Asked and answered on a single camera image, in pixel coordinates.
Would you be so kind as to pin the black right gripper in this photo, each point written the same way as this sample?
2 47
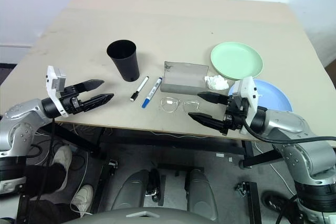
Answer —
236 113

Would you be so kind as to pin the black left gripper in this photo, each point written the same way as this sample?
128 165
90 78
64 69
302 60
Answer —
72 102

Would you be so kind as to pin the white tissue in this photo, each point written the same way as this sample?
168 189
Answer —
216 82

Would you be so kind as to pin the clear frame eyeglasses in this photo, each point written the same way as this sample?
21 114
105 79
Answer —
169 104

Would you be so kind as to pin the grey translucent glasses case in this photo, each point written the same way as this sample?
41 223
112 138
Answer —
181 77

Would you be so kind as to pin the light blue plate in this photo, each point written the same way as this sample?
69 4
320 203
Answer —
273 95

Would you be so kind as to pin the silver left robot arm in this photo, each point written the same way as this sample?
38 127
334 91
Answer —
26 111

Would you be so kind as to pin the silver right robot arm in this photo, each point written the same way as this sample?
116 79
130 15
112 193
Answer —
286 124

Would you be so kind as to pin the black plastic cup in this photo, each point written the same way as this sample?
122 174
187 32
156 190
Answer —
128 64

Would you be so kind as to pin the white marker with black cap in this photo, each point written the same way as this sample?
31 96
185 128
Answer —
140 87

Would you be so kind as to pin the white floor tape strip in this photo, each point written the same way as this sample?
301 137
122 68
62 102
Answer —
220 155

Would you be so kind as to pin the white marker with blue cap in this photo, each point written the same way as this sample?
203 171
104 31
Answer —
152 93

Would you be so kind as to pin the light green plate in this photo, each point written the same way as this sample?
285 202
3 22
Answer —
236 58

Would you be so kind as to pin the white sneaker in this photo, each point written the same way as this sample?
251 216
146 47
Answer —
82 197
62 154

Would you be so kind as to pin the grey rounded leg shell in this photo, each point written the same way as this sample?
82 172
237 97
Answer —
202 192
131 190

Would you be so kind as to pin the dark trouser leg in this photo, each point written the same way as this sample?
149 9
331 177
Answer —
44 179
50 211

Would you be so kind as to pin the black caster wheel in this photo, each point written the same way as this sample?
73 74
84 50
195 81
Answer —
273 204

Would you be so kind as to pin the grey torso cover with notch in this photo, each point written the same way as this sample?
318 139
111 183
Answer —
118 217

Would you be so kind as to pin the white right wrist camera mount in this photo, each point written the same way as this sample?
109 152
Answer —
249 87

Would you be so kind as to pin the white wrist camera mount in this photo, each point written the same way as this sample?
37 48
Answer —
249 87
51 73

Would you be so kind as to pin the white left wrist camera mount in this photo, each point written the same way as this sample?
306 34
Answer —
51 73

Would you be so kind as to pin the black table frame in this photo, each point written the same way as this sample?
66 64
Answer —
170 146

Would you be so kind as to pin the black floor frame bar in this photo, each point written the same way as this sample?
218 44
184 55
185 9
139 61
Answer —
101 187
254 200

